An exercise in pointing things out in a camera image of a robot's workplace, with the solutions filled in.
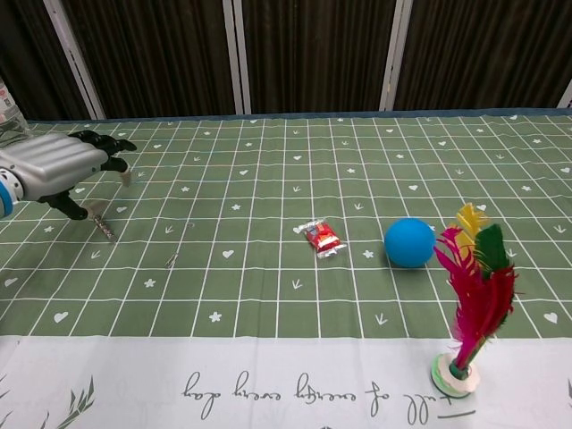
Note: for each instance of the colourful feather shuttlecock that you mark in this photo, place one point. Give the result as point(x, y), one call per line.
point(480, 290)

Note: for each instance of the red snack packet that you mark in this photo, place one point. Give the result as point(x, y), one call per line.
point(322, 238)

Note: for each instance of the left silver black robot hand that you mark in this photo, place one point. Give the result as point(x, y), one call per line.
point(53, 163)

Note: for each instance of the white partition frame post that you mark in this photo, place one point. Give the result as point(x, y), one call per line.
point(243, 58)
point(567, 91)
point(76, 58)
point(395, 53)

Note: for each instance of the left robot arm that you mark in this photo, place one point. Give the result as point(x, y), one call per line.
point(6, 196)

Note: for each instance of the green grid patterned tablecloth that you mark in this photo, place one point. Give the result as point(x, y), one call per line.
point(286, 290)

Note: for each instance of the clear plastic water bottle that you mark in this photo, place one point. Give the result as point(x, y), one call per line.
point(9, 120)

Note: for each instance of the blue ball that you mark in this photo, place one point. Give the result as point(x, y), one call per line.
point(409, 242)

